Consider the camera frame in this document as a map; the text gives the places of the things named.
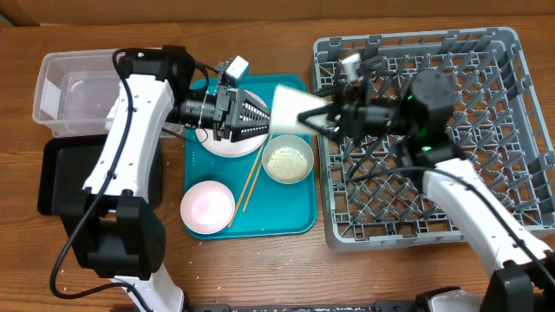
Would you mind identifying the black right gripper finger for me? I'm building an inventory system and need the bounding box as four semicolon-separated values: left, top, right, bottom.
297;103;343;120
297;115;342;140

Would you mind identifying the grey rice bowl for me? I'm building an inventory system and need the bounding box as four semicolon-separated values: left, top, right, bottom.
262;134;314;185

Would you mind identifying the clear plastic waste bin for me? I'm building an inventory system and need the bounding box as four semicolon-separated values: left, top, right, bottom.
31;49;183;139

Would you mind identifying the wooden chopstick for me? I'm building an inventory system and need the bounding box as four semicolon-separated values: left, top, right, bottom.
242;153;263;212
227;133;273;228

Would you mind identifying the grey dishwasher rack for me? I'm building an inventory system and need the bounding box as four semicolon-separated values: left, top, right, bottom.
311;27;554;252

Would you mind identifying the white rice pile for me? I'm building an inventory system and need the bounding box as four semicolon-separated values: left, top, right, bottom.
266;147;309;183

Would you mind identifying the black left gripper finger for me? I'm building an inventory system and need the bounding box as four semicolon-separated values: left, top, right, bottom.
237;89;270;121
236;125;269;141

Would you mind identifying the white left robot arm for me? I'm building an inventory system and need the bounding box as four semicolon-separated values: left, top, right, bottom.
59;46;271;311

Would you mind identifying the large pink plate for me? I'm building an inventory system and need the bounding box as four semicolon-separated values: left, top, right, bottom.
194;88;270;159

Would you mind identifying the white cup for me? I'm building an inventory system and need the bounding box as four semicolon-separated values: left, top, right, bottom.
269;85;327;135

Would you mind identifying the black plastic tray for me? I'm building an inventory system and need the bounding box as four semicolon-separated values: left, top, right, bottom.
37;134;162;216

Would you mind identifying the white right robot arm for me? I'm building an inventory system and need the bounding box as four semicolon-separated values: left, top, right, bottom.
297;59;554;311

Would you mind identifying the black rail bar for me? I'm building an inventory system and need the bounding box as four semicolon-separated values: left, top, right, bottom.
190;285;495;312

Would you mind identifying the small pink plate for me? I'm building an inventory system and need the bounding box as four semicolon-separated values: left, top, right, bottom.
180;180;236;235

